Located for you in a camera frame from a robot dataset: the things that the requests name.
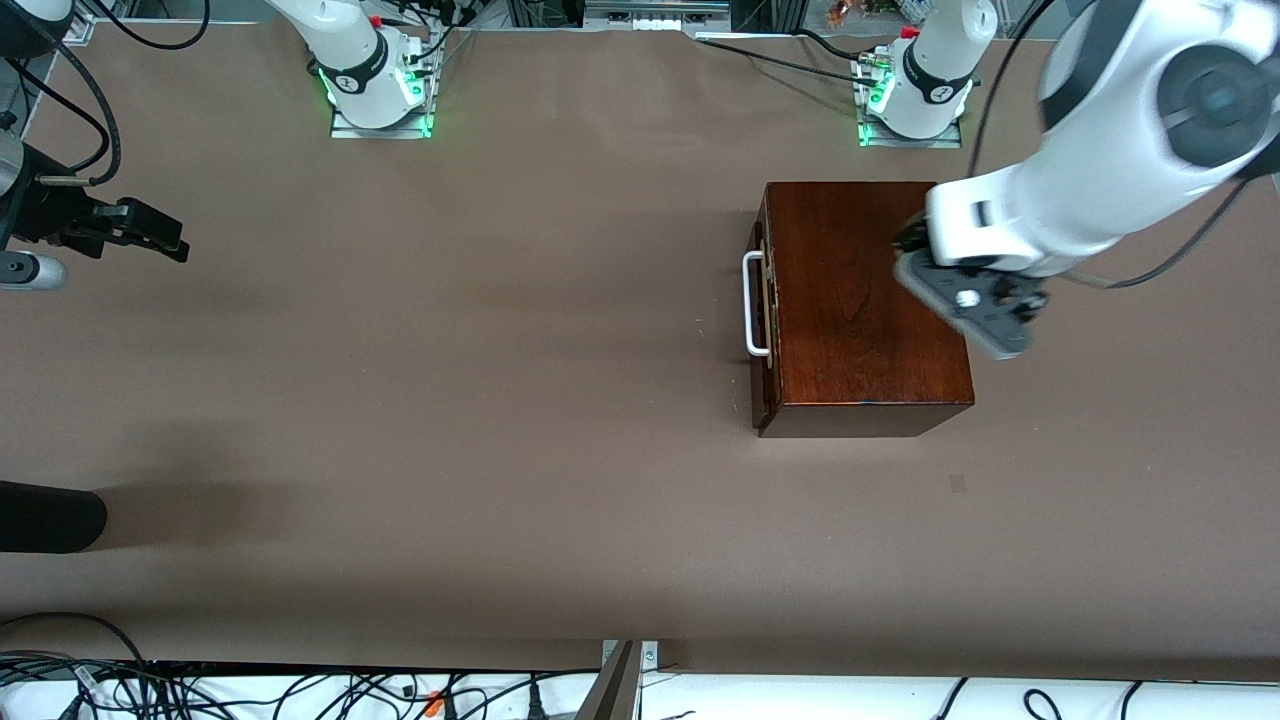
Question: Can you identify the black rounded cylinder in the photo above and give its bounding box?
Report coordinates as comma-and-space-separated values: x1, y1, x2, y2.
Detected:
0, 480, 108, 554

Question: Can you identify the arched black cable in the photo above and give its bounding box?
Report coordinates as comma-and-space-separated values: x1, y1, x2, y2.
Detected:
0, 612, 149, 666

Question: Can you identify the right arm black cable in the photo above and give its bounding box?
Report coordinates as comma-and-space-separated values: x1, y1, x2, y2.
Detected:
10, 0, 113, 189

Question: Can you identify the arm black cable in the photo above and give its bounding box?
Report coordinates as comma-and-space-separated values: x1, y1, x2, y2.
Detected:
965, 0, 1261, 291
10, 0, 113, 189

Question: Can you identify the dark red-brown wooden cabinet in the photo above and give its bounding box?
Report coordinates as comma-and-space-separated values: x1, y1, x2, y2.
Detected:
757, 181, 975, 439

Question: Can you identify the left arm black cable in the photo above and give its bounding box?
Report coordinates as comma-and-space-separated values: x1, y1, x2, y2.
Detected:
965, 0, 1261, 291

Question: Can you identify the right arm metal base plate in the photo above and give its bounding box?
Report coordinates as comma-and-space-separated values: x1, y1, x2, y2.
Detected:
329, 95, 434, 140

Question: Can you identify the hanging black cable loop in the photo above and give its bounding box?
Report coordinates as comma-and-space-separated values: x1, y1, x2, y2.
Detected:
105, 0, 213, 50

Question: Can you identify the brown table cover sheet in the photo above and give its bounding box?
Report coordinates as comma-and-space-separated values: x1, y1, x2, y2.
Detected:
0, 22, 1280, 673

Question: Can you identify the light wood drawer white handle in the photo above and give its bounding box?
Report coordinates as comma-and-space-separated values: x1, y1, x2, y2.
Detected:
742, 195, 779, 436

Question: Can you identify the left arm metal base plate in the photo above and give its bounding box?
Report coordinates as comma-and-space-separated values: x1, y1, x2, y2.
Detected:
857, 118, 963, 150

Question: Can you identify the thin black table cable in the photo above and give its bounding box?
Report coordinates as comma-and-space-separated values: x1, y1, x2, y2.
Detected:
695, 33, 863, 81

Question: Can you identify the tangled black cable bundle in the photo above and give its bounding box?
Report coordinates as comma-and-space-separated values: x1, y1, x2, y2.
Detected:
0, 648, 601, 720

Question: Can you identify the grey power strip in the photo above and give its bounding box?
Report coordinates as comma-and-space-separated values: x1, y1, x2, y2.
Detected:
584, 0, 733, 32

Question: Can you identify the aluminium profile post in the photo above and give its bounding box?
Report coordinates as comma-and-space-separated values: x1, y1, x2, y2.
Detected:
577, 640, 646, 720

